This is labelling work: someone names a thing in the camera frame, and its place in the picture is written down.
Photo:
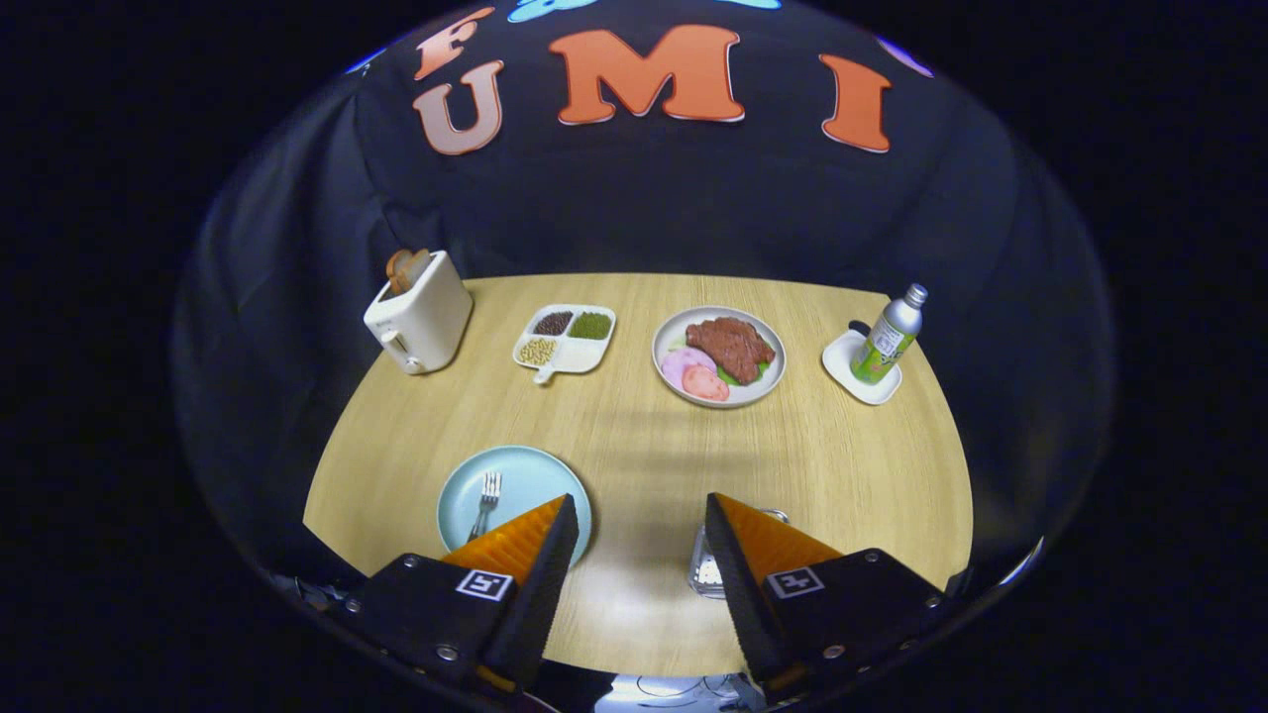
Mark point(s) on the white square coaster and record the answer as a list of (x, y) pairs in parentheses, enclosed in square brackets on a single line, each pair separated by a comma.
[(842, 361)]

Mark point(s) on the green lettuce leaf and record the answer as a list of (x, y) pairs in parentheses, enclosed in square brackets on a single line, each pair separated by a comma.
[(758, 371)]

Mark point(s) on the pile of yellow soybeans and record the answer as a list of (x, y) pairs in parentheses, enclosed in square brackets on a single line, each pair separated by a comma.
[(537, 351)]

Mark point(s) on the pale pink ham slice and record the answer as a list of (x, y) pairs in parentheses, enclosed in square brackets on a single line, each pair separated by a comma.
[(679, 364)]

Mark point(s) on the pile of dark beans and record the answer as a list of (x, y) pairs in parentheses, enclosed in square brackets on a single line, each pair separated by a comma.
[(553, 323)]

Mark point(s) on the brown toast slice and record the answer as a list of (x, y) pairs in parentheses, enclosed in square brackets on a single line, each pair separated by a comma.
[(396, 272), (418, 262)]

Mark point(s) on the brown steak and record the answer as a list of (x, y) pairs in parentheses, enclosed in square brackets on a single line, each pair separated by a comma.
[(733, 347)]

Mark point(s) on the silver bottle with green label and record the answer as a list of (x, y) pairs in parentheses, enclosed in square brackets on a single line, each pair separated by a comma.
[(887, 342)]

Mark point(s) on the red ham slice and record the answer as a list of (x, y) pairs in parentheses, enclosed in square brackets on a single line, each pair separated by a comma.
[(705, 384)]

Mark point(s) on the light blue plate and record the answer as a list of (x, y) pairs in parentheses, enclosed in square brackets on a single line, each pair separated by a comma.
[(530, 480)]

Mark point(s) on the pile of green beans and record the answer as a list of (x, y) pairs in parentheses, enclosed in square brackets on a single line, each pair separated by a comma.
[(589, 326)]

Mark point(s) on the white divided dish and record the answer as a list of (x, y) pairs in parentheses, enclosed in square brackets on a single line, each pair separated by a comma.
[(580, 355)]

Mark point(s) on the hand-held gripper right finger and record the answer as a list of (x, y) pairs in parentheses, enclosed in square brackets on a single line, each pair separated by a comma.
[(743, 604)]

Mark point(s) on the white round dinner plate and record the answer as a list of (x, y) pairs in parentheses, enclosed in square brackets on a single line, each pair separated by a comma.
[(674, 332)]

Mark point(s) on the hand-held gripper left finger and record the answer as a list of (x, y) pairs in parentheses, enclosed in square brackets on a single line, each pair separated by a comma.
[(535, 604)]

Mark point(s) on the white toaster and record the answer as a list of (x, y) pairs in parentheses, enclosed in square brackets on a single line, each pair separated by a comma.
[(431, 322)]

